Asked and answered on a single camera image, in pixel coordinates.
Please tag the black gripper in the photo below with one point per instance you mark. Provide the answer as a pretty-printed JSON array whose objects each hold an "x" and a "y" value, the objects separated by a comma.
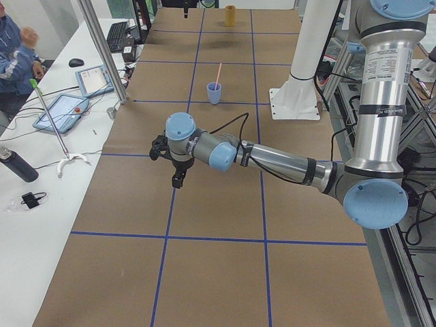
[{"x": 180, "y": 166}]

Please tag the near blue teach pendant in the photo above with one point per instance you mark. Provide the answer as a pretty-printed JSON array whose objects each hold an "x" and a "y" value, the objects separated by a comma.
[{"x": 66, "y": 110}]

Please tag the far blue teach pendant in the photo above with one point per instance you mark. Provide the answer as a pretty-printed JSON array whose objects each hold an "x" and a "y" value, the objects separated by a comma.
[{"x": 94, "y": 81}]

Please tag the light blue cup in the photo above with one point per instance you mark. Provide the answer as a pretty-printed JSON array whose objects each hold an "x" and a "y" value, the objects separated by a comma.
[{"x": 214, "y": 92}]

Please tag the blue teach pendant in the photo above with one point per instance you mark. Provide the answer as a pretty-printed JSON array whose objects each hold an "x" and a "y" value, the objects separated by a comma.
[
  {"x": 94, "y": 81},
  {"x": 66, "y": 110}
]

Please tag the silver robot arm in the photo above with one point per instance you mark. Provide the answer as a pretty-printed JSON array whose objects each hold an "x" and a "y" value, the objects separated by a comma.
[{"x": 368, "y": 185}]

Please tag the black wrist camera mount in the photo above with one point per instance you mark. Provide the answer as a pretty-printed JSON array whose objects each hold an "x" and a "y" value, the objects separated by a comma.
[{"x": 159, "y": 148}]

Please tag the black computer mouse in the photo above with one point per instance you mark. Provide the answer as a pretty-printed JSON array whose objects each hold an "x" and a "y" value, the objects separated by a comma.
[{"x": 75, "y": 62}]

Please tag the seated person in blue hoodie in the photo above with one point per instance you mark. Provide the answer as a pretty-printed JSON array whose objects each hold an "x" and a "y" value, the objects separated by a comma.
[{"x": 19, "y": 64}]

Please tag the pink chopstick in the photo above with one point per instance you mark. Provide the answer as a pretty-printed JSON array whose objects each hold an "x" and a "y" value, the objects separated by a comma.
[{"x": 218, "y": 76}]

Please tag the aluminium frame post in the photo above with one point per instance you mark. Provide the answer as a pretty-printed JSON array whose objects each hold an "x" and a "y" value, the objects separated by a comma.
[{"x": 95, "y": 30}]

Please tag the reacher grabber stick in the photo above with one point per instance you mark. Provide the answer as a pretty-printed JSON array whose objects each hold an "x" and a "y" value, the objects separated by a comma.
[{"x": 45, "y": 122}]

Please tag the yellow wooden cup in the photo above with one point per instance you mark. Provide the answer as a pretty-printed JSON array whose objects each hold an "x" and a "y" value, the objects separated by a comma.
[{"x": 230, "y": 16}]

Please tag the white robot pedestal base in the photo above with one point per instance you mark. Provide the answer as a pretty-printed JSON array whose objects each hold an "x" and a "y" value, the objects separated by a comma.
[{"x": 297, "y": 99}]

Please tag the black water bottle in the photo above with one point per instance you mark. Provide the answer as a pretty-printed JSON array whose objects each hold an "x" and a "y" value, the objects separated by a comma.
[{"x": 18, "y": 165}]

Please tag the small black adapter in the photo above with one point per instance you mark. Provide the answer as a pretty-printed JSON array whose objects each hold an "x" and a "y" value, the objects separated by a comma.
[{"x": 31, "y": 200}]

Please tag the black computer keyboard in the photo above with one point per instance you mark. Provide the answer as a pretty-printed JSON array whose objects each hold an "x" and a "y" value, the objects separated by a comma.
[{"x": 116, "y": 35}]

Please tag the small metal cylinder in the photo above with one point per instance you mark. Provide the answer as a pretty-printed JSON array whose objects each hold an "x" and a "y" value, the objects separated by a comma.
[{"x": 111, "y": 112}]

